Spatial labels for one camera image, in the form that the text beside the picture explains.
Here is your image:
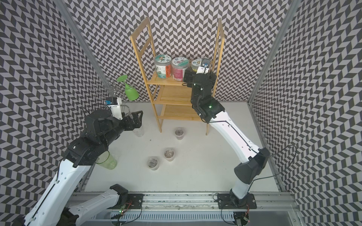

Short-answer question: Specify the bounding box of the flower seed jar pink label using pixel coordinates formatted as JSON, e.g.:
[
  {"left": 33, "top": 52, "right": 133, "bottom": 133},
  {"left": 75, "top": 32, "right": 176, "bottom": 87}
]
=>
[{"left": 172, "top": 57, "right": 189, "bottom": 82}]

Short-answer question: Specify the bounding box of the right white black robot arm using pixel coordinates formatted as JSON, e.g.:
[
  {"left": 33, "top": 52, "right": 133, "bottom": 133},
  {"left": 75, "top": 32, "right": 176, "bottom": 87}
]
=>
[{"left": 183, "top": 69, "right": 270, "bottom": 207}]

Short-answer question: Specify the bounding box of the small clear tub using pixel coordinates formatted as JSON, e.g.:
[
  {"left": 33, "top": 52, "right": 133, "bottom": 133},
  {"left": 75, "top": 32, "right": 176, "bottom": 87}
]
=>
[
  {"left": 164, "top": 148, "right": 175, "bottom": 162},
  {"left": 174, "top": 128, "right": 185, "bottom": 140},
  {"left": 147, "top": 157, "right": 159, "bottom": 171}
]

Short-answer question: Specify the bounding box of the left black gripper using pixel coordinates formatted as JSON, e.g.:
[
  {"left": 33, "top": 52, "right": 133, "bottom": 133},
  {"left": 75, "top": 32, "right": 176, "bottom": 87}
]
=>
[{"left": 100, "top": 110, "right": 142, "bottom": 148}]

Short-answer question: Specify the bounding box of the green translucent plastic cup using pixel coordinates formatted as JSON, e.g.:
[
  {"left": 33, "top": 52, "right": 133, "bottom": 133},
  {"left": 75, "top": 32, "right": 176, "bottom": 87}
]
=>
[{"left": 95, "top": 151, "right": 117, "bottom": 170}]

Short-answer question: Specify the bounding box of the green plastic goblet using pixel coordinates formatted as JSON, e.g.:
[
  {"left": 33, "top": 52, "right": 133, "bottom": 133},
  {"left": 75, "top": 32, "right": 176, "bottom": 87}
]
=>
[{"left": 117, "top": 75, "right": 139, "bottom": 101}]

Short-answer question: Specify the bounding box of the yellow label seed jar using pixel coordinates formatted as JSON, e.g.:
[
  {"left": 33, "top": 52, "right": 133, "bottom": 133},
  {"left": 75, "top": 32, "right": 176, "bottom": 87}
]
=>
[{"left": 190, "top": 58, "right": 202, "bottom": 72}]

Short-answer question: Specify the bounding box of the chrome wire glass rack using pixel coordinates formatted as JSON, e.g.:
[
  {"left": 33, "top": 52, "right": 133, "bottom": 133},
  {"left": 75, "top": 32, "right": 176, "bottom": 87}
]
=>
[{"left": 100, "top": 82, "right": 131, "bottom": 113}]

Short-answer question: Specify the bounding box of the carrot seed jar red label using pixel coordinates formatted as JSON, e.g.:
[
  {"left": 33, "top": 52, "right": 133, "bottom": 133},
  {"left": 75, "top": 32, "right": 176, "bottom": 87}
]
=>
[{"left": 154, "top": 54, "right": 172, "bottom": 79}]

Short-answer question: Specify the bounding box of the aluminium front rail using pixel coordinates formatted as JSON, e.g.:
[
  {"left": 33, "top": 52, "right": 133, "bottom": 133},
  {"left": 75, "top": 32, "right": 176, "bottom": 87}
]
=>
[{"left": 62, "top": 192, "right": 300, "bottom": 212}]

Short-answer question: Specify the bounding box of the clear glass cup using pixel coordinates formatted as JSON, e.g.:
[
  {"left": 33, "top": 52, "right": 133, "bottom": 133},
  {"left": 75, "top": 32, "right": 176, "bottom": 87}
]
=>
[{"left": 133, "top": 126, "right": 145, "bottom": 137}]

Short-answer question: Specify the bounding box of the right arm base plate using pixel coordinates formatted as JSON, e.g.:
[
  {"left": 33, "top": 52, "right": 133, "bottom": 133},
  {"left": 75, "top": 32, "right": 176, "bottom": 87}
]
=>
[{"left": 213, "top": 193, "right": 257, "bottom": 210}]

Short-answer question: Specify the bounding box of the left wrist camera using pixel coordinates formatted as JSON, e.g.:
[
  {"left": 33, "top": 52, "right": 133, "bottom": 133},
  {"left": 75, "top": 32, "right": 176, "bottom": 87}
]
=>
[{"left": 105, "top": 97, "right": 123, "bottom": 120}]

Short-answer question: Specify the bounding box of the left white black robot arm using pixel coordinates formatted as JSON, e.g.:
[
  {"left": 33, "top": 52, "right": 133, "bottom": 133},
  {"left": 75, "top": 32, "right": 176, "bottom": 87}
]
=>
[{"left": 12, "top": 109, "right": 143, "bottom": 226}]

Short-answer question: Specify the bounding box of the bamboo three-tier shelf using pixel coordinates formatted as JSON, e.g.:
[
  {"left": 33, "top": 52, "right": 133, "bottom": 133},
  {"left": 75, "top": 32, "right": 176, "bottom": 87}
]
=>
[{"left": 130, "top": 16, "right": 226, "bottom": 136}]

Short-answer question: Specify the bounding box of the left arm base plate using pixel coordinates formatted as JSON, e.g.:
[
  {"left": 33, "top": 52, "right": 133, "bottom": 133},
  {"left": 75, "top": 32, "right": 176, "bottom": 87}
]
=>
[{"left": 112, "top": 193, "right": 144, "bottom": 210}]

